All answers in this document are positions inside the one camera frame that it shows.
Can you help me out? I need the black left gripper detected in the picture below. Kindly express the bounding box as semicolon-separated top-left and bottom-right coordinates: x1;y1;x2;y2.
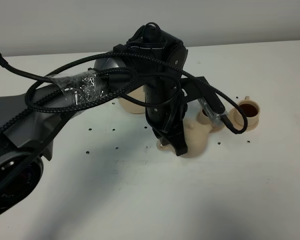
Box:
144;79;188;156

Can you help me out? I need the beige teapot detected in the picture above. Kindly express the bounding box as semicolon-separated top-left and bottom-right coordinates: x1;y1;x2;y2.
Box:
156;118;213;159

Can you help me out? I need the black and grey left robot arm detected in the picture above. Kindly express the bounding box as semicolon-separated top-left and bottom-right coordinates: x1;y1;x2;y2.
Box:
0;22;188;215

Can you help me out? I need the beige teapot saucer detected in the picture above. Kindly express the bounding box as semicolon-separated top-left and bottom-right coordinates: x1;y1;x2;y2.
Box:
118;86;146;115

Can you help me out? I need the beige left teacup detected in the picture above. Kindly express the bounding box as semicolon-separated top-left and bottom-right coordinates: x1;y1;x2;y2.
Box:
198;108;215;126

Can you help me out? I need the beige teacup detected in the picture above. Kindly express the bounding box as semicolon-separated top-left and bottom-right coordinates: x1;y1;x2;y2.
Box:
238;96;260;117
198;108;215;126

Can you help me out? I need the beige left cup saucer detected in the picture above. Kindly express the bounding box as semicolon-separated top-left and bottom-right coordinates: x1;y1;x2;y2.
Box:
196;111;225;133

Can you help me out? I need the beige cup saucer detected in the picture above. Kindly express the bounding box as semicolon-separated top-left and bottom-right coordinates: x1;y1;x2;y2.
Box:
228;108;260;132
196;111;225;133

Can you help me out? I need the beige right cup saucer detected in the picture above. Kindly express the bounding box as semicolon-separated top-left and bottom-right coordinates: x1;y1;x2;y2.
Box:
228;108;260;132

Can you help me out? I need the beige right teacup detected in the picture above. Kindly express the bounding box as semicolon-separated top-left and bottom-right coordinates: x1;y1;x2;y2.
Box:
238;96;260;117

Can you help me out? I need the wrist camera with black bracket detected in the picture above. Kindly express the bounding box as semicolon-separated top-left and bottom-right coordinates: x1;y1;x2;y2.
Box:
180;76;228;127

